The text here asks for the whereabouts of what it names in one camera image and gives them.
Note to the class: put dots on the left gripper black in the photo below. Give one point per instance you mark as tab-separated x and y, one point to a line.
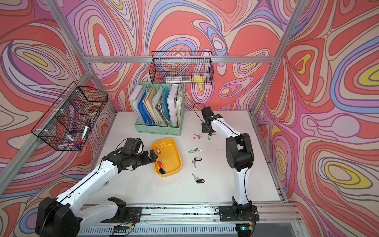
147	159

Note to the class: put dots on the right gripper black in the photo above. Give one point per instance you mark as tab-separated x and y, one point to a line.
204	129

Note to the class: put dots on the light green tag key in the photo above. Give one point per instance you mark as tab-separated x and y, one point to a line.
210	135

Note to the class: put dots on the yellow storage tray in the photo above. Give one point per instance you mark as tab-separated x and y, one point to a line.
170	157

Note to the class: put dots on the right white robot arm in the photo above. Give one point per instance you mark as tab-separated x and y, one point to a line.
240	158

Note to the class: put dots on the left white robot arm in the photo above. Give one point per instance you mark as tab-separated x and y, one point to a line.
80	192

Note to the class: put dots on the yellow sticky notes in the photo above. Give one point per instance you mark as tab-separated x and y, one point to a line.
198	79

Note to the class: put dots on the documents and folders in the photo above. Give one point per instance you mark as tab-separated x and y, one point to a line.
157	103

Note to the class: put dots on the green file organizer rack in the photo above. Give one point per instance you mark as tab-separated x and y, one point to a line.
158	108

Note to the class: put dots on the marker pen in basket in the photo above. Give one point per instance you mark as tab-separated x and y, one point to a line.
86	129

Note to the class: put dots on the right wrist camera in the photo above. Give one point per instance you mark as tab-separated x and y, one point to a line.
207	113

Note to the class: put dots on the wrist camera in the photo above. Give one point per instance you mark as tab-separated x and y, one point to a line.
132	146
207	113

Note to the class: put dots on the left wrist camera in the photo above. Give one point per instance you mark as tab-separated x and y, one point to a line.
132	146

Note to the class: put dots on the black wire basket back wall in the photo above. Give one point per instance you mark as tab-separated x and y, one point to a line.
179	66

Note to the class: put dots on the black wire basket wall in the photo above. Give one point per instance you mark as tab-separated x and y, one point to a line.
179	66
63	130

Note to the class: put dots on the black wire basket left wall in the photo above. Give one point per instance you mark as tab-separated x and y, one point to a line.
63	130

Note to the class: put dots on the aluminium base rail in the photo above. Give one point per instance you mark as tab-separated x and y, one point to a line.
278	219

